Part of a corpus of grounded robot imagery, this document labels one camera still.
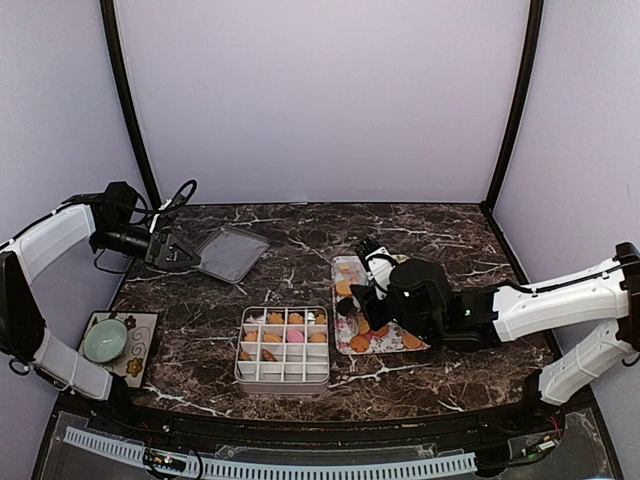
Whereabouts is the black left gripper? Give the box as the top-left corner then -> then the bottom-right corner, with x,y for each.
93,221 -> 200,269

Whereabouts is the orange cookie column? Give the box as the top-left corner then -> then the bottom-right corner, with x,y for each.
309,332 -> 327,343

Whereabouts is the pink round cookie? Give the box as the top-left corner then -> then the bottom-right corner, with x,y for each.
286,330 -> 305,343

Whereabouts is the silver divided cookie tin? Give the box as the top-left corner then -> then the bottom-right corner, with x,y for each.
234,306 -> 330,396

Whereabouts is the brown flower cookie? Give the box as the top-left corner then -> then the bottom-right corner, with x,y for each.
262,349 -> 278,362

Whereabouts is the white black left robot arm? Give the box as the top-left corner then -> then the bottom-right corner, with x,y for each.
1,180 -> 200,436

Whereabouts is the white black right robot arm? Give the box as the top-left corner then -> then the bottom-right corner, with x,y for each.
350,239 -> 639,434

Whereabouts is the black chocolate sandwich cookie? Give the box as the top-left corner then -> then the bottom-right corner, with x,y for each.
336,298 -> 357,317

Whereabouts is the floral cookie tray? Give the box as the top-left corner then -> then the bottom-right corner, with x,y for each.
331,255 -> 430,355

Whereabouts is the orange chip cookie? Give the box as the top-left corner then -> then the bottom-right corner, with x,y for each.
349,335 -> 370,353

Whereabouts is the round orange cookie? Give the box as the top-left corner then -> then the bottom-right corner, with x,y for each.
402,333 -> 424,350

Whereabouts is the tan sandwich biscuit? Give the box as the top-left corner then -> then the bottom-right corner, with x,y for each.
335,280 -> 352,297

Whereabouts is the silver tin lid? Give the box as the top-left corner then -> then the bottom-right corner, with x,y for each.
194,227 -> 270,284

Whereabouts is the floral square coaster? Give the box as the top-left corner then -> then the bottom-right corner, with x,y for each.
78,311 -> 159,389

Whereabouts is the green ceramic cup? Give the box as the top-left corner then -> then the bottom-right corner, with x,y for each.
83,319 -> 128,364

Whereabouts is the white slotted cable duct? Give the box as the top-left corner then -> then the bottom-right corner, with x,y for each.
63,427 -> 477,479

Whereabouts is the left black frame post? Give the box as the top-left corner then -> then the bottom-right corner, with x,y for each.
99,0 -> 161,207

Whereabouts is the black frame post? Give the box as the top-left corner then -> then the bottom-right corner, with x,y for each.
99,0 -> 161,207
480,0 -> 544,216

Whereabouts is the right black frame post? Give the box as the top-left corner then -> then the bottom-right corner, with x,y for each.
480,0 -> 544,216

